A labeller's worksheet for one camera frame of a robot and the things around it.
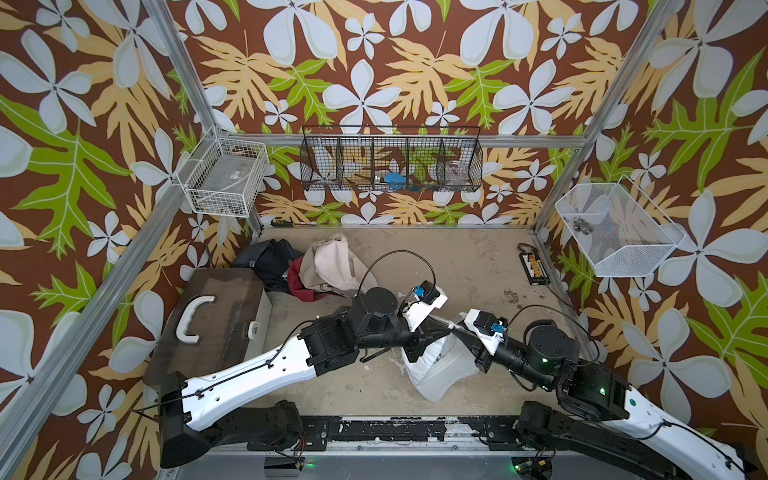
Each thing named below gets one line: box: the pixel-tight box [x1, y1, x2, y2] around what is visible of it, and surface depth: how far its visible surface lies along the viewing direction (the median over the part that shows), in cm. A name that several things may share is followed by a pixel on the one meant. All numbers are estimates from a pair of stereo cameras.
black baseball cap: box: [232, 238, 304, 295], surface depth 102 cm
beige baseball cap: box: [298, 242, 332, 292], surface depth 93 cm
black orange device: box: [517, 243, 550, 285], surface depth 109 cm
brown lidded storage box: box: [144, 268, 273, 383], surface depth 77 cm
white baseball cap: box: [401, 333, 479, 402], surface depth 74 cm
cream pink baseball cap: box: [314, 233, 378, 297], surface depth 92 cm
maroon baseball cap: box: [288, 256, 327, 302], surface depth 93 cm
